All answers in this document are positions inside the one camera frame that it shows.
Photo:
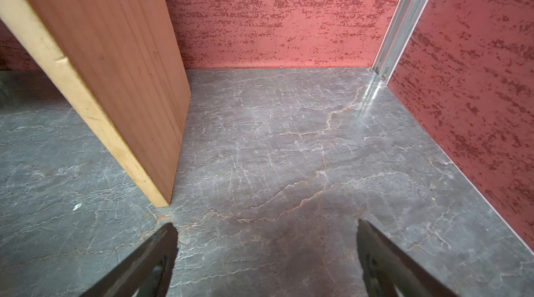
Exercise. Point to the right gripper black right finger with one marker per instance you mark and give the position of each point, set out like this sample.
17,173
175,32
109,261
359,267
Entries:
388,271

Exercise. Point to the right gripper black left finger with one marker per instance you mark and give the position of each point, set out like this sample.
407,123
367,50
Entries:
145,272

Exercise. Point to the wooden desk shelf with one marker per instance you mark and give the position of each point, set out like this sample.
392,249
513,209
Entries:
117,62

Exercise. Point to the aluminium corner post right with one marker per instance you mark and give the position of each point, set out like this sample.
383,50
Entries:
399,32

